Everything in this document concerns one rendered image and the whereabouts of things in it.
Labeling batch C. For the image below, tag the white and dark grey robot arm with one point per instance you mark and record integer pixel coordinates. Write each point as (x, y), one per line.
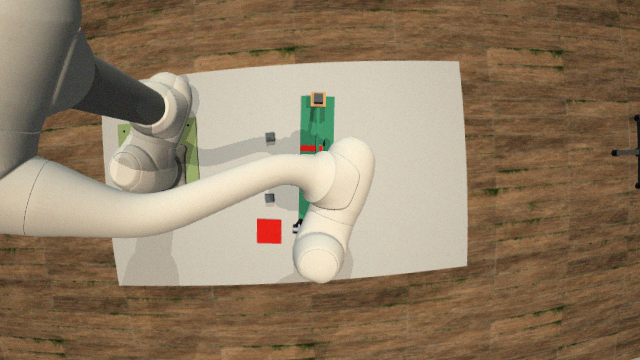
(47, 66)

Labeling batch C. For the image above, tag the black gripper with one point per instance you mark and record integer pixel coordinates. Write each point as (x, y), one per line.
(297, 226)

